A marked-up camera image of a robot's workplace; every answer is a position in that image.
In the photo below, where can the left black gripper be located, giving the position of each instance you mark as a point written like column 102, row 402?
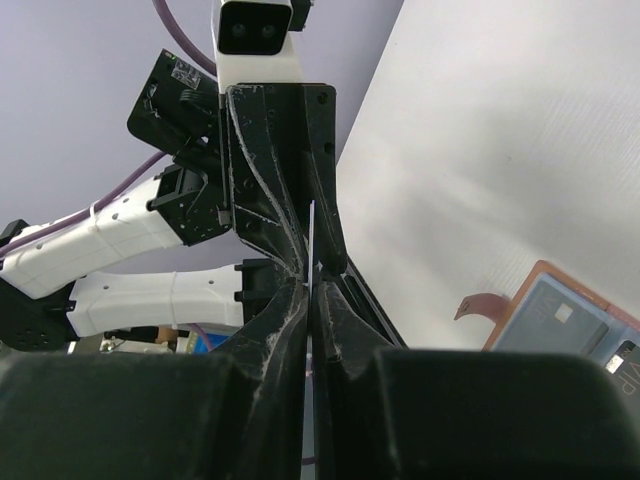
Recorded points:
column 177, row 112

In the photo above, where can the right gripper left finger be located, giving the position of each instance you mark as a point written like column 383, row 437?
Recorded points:
column 259, row 425

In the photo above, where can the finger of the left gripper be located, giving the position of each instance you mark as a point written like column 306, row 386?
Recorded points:
column 320, row 171

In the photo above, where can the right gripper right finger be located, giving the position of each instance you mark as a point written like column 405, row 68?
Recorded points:
column 349, row 416

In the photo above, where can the tan leather card holder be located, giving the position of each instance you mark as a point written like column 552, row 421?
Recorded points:
column 499, row 309

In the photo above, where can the black VIP card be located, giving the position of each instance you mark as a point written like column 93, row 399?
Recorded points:
column 623, row 367

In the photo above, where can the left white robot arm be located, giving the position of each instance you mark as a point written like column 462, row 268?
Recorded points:
column 159, row 254

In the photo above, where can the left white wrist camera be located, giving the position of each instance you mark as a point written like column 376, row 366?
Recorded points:
column 253, row 41

